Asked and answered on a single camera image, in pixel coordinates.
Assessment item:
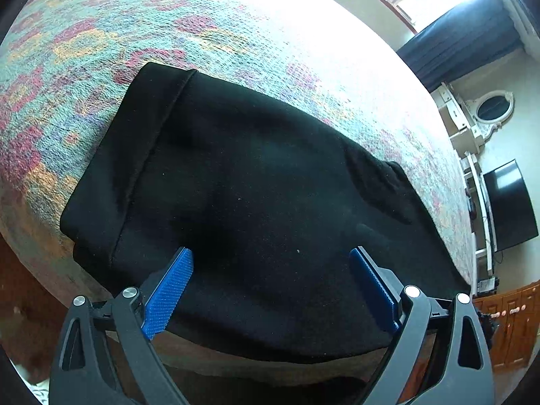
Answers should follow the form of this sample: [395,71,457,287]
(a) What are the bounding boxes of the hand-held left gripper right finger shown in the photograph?
[349,246,495,405]

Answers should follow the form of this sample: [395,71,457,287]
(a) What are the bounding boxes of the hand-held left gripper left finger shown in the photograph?
[49,247,195,405]

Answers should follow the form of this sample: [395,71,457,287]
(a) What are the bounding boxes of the black pants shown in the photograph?
[60,62,472,364]

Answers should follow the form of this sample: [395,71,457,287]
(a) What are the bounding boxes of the white shelf unit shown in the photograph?
[437,82,496,273]

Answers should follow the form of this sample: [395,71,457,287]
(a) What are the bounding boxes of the wooden cabinet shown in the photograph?
[472,279,540,373]

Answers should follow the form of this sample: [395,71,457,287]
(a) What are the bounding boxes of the black television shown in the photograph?
[482,159,540,254]

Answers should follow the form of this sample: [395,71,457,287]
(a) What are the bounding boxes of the floral patterned bed cover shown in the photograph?
[0,0,477,386]

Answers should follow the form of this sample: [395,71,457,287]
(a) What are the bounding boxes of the dark blue curtain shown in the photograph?
[397,0,524,92]

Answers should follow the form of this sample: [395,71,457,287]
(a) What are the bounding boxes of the white oval mirror frame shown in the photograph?
[463,91,515,140]

